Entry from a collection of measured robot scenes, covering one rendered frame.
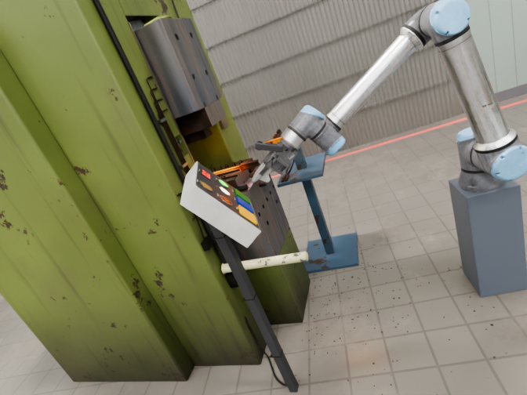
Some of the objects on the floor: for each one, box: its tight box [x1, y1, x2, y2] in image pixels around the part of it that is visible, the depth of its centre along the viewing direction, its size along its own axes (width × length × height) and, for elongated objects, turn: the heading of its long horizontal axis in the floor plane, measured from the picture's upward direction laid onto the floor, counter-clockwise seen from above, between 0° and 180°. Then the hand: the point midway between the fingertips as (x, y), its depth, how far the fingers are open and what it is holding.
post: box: [208, 223, 299, 393], centre depth 147 cm, size 4×4×108 cm
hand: (252, 179), depth 137 cm, fingers closed
